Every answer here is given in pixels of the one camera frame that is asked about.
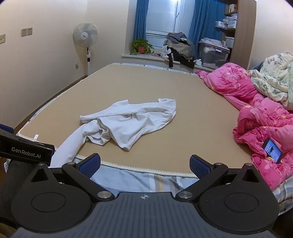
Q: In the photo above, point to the white box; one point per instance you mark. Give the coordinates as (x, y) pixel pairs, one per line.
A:
(229, 42)

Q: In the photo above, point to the black smartphone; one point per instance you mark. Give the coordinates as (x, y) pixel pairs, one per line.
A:
(272, 150)

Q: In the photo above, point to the white long-sleeved shirt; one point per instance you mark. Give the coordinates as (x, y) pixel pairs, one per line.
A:
(137, 123)

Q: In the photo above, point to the pile of dark clothes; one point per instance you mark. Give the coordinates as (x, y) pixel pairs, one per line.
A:
(180, 49)

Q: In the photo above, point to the beige wall switch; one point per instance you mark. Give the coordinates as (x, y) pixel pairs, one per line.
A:
(29, 31)
(23, 32)
(1, 39)

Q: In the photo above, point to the white window sill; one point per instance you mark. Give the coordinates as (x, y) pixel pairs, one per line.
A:
(137, 56)

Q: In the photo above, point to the potted green plant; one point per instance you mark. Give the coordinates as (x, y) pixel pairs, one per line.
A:
(140, 44)

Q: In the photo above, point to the clear plastic storage bin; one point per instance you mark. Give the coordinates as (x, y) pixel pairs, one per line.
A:
(212, 56)

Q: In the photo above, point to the pink floral quilt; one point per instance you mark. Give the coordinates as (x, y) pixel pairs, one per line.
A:
(229, 84)

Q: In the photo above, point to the frosted glass window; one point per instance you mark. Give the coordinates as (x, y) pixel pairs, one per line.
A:
(164, 18)

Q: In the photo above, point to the wooden shelf unit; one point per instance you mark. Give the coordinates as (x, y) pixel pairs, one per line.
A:
(243, 34)

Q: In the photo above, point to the row of books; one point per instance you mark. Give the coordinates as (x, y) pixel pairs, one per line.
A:
(233, 8)

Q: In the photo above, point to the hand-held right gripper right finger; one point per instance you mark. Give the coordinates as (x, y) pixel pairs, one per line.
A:
(199, 168)

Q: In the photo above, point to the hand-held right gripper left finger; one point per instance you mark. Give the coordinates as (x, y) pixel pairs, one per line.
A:
(91, 163)

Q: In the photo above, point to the white floral quilt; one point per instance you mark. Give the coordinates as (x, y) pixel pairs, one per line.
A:
(274, 77)

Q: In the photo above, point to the white standing fan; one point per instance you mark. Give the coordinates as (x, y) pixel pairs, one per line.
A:
(85, 34)

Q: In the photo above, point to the blue curtain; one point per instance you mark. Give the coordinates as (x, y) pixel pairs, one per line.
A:
(206, 18)
(140, 20)

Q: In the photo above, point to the white patterned packages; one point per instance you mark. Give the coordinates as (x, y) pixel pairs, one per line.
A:
(221, 24)

